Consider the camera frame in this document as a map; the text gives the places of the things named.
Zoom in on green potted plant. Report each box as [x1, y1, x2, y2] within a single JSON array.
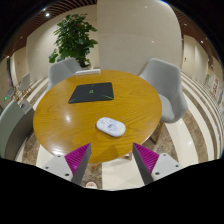
[[48, 13, 99, 69]]

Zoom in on grey-green upholstered chair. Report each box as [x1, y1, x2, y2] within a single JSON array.
[[0, 99, 35, 161]]

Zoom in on white cartoon-print computer mouse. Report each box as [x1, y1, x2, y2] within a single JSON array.
[[96, 116, 127, 138]]

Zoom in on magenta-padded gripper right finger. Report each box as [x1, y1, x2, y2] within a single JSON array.
[[132, 142, 183, 186]]

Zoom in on small white chair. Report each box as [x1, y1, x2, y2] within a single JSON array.
[[16, 72, 33, 98]]

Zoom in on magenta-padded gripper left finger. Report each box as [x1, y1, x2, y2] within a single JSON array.
[[42, 143, 93, 186]]

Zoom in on white power strip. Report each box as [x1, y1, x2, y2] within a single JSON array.
[[75, 68, 102, 76]]

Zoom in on black mouse pad green lines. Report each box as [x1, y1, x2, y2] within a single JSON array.
[[68, 82, 115, 105]]

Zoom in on grey shell chair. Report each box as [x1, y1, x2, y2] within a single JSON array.
[[48, 57, 83, 90], [138, 57, 189, 145]]

